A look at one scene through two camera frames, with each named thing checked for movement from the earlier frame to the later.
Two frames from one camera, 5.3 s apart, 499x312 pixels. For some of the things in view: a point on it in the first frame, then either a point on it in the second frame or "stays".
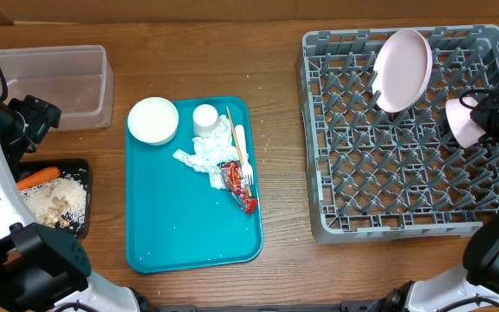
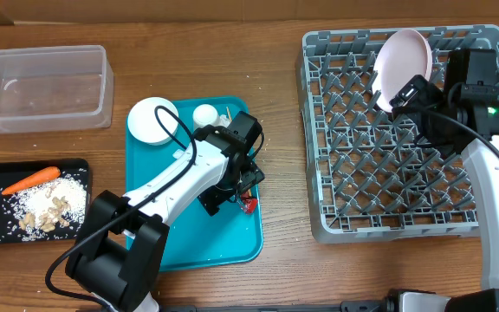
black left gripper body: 32,120 -> 247,173
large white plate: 402,70 stays
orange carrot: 48,174 stays
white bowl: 153,120 stays
